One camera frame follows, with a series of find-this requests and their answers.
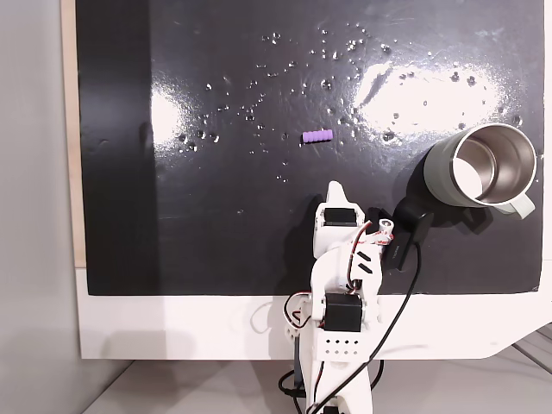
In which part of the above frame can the pale wooden board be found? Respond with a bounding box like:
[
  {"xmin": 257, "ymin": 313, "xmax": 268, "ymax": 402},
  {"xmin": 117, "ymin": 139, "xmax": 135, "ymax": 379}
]
[{"xmin": 60, "ymin": 0, "xmax": 90, "ymax": 269}]

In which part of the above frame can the grey steel mug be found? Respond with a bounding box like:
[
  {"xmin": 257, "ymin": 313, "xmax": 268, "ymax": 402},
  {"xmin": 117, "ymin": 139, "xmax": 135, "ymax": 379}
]
[{"xmin": 422, "ymin": 122, "xmax": 538, "ymax": 221}]

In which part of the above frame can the black camera box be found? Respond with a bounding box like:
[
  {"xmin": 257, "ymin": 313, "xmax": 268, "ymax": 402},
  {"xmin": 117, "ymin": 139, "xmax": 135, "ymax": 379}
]
[{"xmin": 366, "ymin": 207, "xmax": 435, "ymax": 273}]

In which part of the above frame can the black shiny mat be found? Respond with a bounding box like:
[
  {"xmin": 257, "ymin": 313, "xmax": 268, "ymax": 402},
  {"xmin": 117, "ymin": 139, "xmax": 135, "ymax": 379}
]
[{"xmin": 75, "ymin": 0, "xmax": 549, "ymax": 297}]

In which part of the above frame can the purple ribbed pen grip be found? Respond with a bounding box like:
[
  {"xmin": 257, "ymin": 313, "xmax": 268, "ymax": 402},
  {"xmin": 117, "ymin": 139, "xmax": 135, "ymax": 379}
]
[{"xmin": 302, "ymin": 129, "xmax": 335, "ymax": 145}]

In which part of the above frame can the red white servo wire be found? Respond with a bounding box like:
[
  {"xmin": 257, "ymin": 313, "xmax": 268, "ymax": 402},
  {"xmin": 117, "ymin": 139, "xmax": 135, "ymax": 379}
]
[
  {"xmin": 282, "ymin": 292, "xmax": 314, "ymax": 331},
  {"xmin": 343, "ymin": 220, "xmax": 389, "ymax": 294}
]

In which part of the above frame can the white board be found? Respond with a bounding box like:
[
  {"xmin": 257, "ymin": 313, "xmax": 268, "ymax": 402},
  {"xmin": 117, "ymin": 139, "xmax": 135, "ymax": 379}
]
[{"xmin": 75, "ymin": 266, "xmax": 552, "ymax": 361}]

